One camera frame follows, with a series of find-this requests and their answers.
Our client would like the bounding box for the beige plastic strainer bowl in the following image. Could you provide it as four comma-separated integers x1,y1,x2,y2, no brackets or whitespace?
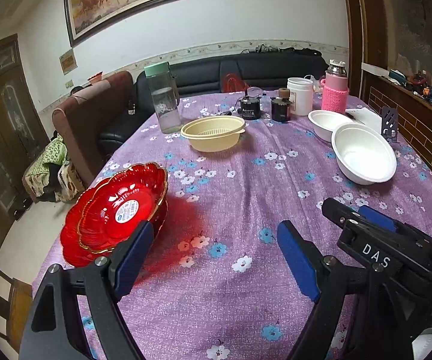
180,115,245,153

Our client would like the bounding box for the black leather sofa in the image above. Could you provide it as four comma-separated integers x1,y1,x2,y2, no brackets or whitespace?
96,48,328,159

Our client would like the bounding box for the red plastic bag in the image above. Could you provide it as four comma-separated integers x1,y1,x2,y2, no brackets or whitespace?
221,73,249,93

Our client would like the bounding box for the purple floral tablecloth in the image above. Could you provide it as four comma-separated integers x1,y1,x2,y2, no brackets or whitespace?
30,89,432,360

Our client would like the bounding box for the wooden chair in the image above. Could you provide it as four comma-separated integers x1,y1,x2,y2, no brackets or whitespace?
0,270,32,353

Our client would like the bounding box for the white plastic tub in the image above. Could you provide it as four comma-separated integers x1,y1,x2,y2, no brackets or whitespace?
287,77,314,116

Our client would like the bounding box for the brown armchair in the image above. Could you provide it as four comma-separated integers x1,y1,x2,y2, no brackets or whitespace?
52,71,133,187

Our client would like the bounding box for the white notebook with pen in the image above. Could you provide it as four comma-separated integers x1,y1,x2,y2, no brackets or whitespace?
345,107,382,133

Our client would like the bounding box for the small white foam bowl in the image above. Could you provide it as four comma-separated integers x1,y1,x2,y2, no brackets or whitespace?
308,110,354,142

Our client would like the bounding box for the dark wooden cabinet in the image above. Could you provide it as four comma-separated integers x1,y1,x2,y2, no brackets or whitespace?
0,35,48,247

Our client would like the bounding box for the black cylindrical motor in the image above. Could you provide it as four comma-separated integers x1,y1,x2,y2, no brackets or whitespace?
237,92,262,120

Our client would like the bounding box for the green patterned blanket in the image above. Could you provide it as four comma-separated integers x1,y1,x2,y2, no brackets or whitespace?
22,131,85,203

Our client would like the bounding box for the pink knitted sleeve thermos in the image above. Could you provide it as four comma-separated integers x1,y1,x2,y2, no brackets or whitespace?
320,59,349,114

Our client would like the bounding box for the clear bottle green lid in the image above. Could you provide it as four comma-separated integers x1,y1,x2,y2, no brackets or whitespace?
144,62,182,134

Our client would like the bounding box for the black jar cork lid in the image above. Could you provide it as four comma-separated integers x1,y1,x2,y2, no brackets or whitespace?
271,88,292,123

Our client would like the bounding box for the black perforated phone stand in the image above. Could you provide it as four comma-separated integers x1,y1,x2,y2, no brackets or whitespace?
380,106,398,143

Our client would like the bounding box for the red gold-rimmed plate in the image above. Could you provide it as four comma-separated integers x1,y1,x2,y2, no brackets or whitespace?
76,163,168,254
60,175,167,267

